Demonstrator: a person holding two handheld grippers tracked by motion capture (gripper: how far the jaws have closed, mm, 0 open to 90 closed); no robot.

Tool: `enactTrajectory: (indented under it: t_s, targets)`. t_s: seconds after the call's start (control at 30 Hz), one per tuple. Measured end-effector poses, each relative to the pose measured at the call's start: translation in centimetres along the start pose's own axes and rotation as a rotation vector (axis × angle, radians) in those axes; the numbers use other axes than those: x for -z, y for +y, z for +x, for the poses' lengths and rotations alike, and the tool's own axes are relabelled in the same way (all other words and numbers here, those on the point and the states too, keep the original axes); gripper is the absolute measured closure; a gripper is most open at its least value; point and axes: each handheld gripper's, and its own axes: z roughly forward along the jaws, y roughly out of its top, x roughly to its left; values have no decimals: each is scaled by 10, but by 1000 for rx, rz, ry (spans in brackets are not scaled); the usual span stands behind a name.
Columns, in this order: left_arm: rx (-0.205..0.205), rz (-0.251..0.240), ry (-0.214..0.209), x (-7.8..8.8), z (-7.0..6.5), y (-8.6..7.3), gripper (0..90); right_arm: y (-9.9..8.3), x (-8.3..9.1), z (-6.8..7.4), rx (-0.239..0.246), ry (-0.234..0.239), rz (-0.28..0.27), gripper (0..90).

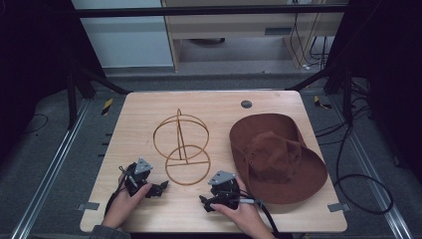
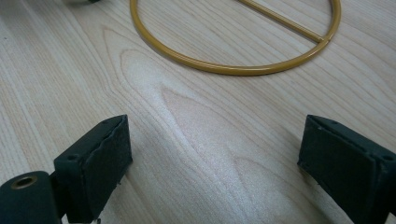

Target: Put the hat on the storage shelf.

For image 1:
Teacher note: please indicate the yellow black floor tape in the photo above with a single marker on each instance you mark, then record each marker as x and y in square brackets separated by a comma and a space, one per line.
[107, 106]
[321, 103]

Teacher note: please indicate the brown brimmed hat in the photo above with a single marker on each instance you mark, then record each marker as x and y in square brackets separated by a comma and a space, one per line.
[275, 159]

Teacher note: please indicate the black metal frame stand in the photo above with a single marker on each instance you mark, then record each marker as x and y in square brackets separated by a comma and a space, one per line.
[71, 99]
[346, 96]

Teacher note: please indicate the light wooden desk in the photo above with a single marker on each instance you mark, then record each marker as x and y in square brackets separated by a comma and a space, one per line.
[232, 28]

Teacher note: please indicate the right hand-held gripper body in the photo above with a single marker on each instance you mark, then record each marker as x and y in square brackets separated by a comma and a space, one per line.
[225, 191]

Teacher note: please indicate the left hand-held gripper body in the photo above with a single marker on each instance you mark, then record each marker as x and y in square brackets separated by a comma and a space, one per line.
[136, 176]

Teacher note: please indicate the aluminium floor rail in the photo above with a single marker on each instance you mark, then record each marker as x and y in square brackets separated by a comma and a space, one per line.
[49, 169]
[375, 186]

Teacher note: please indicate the white cabinet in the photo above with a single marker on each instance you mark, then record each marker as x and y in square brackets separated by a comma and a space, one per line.
[126, 40]

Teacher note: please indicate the black horizontal frame bar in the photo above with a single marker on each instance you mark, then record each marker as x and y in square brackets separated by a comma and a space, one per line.
[199, 11]

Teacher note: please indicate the grey round table grommet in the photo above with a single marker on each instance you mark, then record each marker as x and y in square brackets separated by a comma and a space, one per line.
[246, 104]

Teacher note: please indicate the dark curtain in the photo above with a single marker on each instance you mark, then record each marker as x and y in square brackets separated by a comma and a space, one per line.
[33, 66]
[391, 73]

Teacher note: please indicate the person's right hand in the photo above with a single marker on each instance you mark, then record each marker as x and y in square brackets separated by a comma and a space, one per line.
[244, 219]

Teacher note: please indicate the grey tape strip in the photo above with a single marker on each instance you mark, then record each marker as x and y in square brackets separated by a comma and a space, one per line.
[89, 206]
[338, 207]

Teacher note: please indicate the person's left hand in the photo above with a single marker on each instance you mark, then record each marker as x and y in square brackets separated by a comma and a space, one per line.
[124, 205]

